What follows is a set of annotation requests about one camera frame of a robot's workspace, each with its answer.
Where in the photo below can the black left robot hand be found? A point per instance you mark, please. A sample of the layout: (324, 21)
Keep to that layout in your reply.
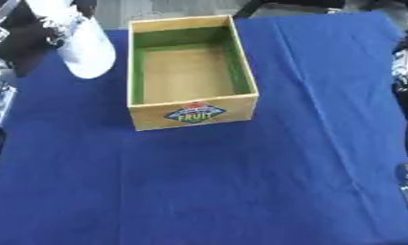
(22, 38)

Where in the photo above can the white plastic bottle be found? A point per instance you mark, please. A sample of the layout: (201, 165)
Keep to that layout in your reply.
(90, 54)

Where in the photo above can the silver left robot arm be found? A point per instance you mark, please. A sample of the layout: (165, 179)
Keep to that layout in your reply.
(0, 95)

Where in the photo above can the tan cardboard box green inside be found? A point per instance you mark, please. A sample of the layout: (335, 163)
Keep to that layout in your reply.
(185, 76)

